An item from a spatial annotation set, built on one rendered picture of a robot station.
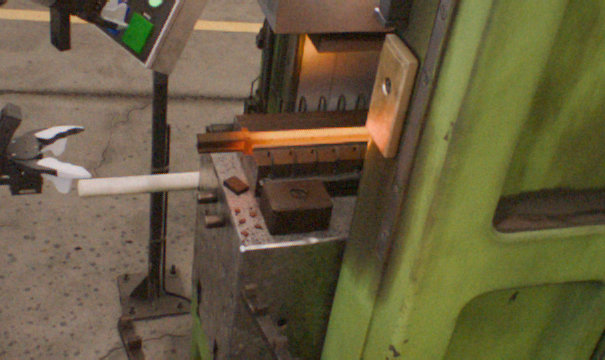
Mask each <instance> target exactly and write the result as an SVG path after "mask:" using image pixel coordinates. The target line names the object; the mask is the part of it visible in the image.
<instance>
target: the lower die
mask: <svg viewBox="0 0 605 360"><path fill-rule="evenodd" d="M368 112H369V109H351V110H345V111H343V110H330V111H307V112H285V113H267V114H264V113H263V114H240V115H234V125H233V132H240V131H241V128H247V129H248V132H249V133H255V132H274V131H293V130H313V129H332V128H351V127H365V126H366V121H367V116H368ZM369 141H370V138H369V139H351V140H334V141H316V142H299V143H281V144H264V145H252V149H251V155H244V153H243V152H237V155H238V157H239V160H240V162H241V157H242V162H241V164H242V166H243V169H244V171H245V174H246V176H247V179H248V181H249V184H250V186H251V189H252V192H253V194H254V196H255V197H256V196H261V194H262V191H259V188H258V181H260V180H263V179H264V178H268V176H269V174H270V171H271V164H272V159H271V156H270V157H268V156H267V154H268V152H269V151H270V150H271V151H273V153H274V156H275V167H274V177H288V176H290V173H291V172H292V167H293V154H292V155H291V156H290V155H289V151H290V150H291V149H293V150H294V151H295V153H296V157H297V163H296V169H295V174H296V176H302V175H311V174H312V172H313V171H314V166H315V162H316V156H315V152H314V154H311V150H312V148H316V149H317V151H318V154H319V163H318V168H317V172H318V174H333V172H334V170H335V169H336V163H337V159H338V157H337V151H335V153H333V152H332V150H333V148H334V147H338V148H339V150H340V154H341V161H340V165H339V173H344V172H353V171H354V169H355V168H356V164H357V161H358V151H357V149H356V151H355V152H354V151H352V149H353V147H354V146H355V145H357V146H359V148H360V150H361V162H360V166H359V170H360V171H362V169H363V165H364V161H365V157H366V152H367V148H368V143H369ZM358 187H359V186H346V187H334V188H326V189H327V191H333V190H345V189H357V188H358Z"/></svg>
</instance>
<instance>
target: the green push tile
mask: <svg viewBox="0 0 605 360"><path fill-rule="evenodd" d="M154 28H155V25H153V24H152V23H151V22H149V21H148V20H146V19H145V18H144V17H142V16H141V15H140V14H138V13H134V15H133V17H132V19H131V21H130V23H129V27H128V28H127V30H126V32H125V34H124V36H123V38H122V40H121V41H122V42H123V43H125V44H126V45H127V46H128V47H130V48H131V49H132V50H134V51H135V52H136V53H137V54H139V55H141V53H142V51H143V49H144V47H145V45H146V43H147V41H148V39H149V38H150V36H151V34H152V32H153V30H154Z"/></svg>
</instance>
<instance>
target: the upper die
mask: <svg viewBox="0 0 605 360"><path fill-rule="evenodd" d="M256 1H257V3H258V5H259V8H260V9H261V11H262V13H263V15H264V16H265V18H266V20H267V22H268V24H269V25H270V27H271V29H272V31H273V32H274V34H312V33H363V32H393V31H394V28H383V26H382V25H381V24H380V23H379V21H378V20H377V19H376V18H375V16H374V15H373V12H374V9H375V8H378V5H379V2H380V0H256Z"/></svg>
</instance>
